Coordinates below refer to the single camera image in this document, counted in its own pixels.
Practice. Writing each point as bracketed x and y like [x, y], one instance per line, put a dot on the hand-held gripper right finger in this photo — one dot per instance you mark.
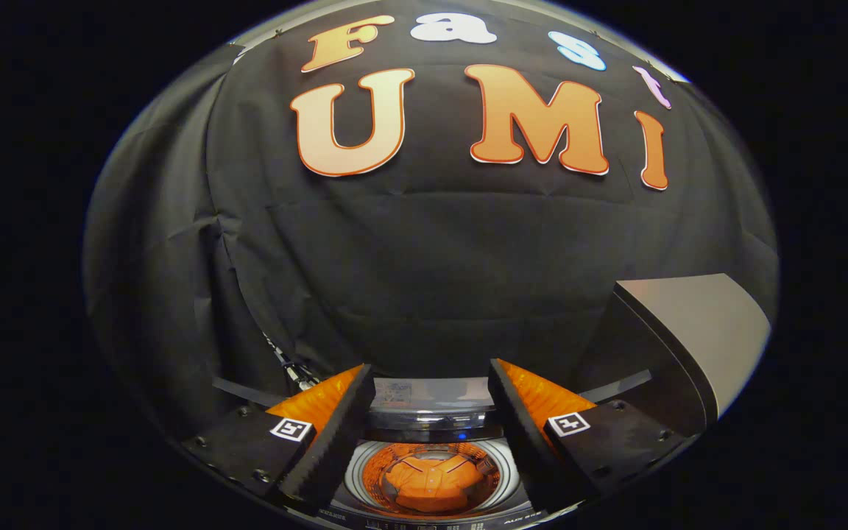
[523, 434]

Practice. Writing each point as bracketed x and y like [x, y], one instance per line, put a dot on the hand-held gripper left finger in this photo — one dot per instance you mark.
[343, 434]

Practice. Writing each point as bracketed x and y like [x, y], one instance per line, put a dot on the grey washing machine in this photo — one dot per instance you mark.
[501, 475]

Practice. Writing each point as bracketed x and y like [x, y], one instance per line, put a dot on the yellow polo shirt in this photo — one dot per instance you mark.
[431, 482]

